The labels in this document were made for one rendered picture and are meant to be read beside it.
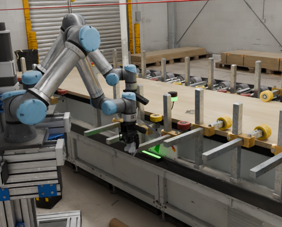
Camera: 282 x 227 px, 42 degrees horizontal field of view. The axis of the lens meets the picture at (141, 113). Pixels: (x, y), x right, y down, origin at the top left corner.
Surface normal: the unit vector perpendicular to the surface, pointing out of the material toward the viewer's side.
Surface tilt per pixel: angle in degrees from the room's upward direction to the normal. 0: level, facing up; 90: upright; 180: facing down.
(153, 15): 90
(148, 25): 90
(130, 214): 0
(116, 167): 90
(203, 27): 90
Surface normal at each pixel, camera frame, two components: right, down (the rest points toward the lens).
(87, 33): 0.70, 0.08
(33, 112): 0.56, 0.29
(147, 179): -0.75, 0.21
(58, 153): 0.12, 0.27
